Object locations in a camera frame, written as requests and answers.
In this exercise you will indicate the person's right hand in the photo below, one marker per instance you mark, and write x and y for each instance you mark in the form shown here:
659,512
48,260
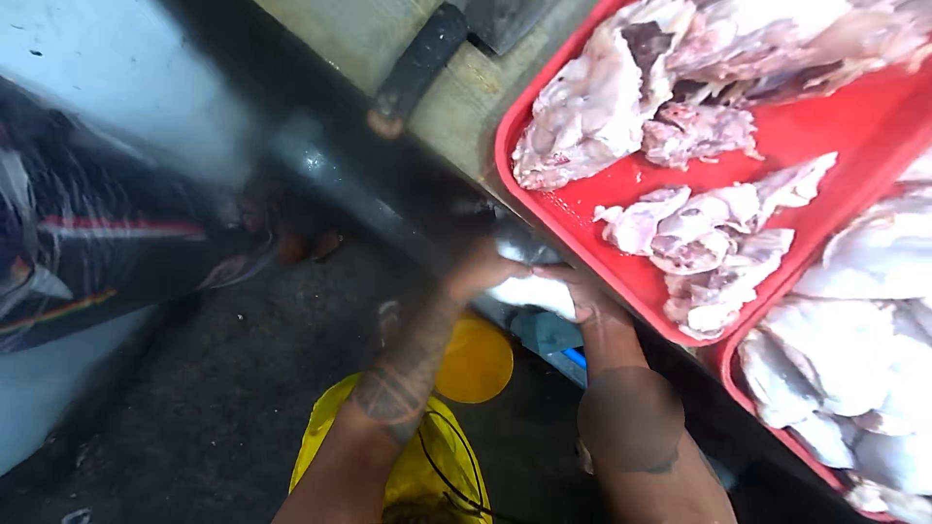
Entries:
603,302

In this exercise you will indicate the person's left hand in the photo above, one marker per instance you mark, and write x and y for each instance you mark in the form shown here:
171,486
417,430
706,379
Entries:
473,273

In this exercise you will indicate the person's left fingers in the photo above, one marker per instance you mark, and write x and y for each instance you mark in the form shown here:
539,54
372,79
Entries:
515,268

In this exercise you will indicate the person's right fingers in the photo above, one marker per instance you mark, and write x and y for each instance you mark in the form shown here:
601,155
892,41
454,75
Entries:
557,272

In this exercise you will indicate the white plastic bag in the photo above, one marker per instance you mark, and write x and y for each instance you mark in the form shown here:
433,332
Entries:
535,292

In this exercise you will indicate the person's left forearm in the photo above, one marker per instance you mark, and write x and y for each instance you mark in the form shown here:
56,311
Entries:
382,407

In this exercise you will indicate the person's right forearm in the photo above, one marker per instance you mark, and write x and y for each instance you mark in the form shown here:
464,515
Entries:
626,437

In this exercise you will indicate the grey-blue plastic container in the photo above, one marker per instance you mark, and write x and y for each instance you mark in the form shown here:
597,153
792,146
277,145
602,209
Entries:
546,332

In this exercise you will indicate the blue plastic strip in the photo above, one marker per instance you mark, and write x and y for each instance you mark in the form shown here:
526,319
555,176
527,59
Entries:
574,357

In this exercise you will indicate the round orange-yellow container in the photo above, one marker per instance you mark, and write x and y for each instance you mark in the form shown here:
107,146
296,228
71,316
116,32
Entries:
475,362

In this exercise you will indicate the chicken piece with pointed end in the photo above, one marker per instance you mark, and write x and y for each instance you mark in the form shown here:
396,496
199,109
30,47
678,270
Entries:
699,222

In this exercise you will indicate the large pale chicken carcass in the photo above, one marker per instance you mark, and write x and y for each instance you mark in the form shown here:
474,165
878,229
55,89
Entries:
593,102

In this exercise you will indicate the chicken piece with pale skin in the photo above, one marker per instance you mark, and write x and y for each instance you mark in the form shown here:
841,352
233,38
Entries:
735,280

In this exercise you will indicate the small reddish chicken piece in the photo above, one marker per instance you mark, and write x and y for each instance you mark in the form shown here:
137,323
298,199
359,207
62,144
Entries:
695,135

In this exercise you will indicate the red tray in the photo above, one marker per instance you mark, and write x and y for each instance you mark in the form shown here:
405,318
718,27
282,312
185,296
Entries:
744,404
815,131

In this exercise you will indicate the yellow bucket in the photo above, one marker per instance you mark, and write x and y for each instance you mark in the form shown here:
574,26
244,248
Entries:
411,480

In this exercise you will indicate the pile of raw chicken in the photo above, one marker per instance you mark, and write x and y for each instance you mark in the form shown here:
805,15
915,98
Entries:
852,356

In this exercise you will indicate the long pink chicken carcass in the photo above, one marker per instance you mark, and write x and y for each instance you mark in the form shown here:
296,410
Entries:
793,44

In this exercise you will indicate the dark plastic bag with stripes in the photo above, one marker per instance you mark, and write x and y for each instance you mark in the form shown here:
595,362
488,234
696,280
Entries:
109,196

